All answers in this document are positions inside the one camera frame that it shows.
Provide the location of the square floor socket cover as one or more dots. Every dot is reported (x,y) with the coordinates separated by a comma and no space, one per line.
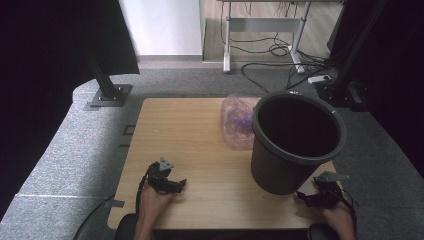
(129,129)

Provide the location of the translucent pink plastic bag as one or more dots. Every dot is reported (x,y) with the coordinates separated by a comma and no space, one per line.
(236,123)

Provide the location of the black armrest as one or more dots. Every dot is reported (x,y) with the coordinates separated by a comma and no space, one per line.
(321,232)
(126,228)

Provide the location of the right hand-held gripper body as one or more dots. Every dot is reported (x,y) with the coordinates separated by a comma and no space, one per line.
(328,196)

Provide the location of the grey table corner bracket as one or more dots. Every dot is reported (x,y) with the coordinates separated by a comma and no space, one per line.
(115,203)

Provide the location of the white desk frame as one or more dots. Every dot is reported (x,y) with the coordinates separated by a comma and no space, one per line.
(263,25)

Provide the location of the white power strip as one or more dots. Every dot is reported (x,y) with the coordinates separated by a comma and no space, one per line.
(319,79)

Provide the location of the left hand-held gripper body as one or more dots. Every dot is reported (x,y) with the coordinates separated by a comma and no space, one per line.
(159,176)

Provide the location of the black curtain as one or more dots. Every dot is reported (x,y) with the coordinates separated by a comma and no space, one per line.
(400,66)
(50,66)

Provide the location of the black metal stand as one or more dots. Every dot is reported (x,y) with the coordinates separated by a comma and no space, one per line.
(346,90)
(110,95)

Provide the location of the dark grey trash bin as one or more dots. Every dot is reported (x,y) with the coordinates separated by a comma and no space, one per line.
(283,173)

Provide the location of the person's left hand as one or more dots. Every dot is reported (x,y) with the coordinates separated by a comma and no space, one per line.
(151,203)

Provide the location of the person's right hand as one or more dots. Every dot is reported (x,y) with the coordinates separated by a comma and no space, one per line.
(340,218)

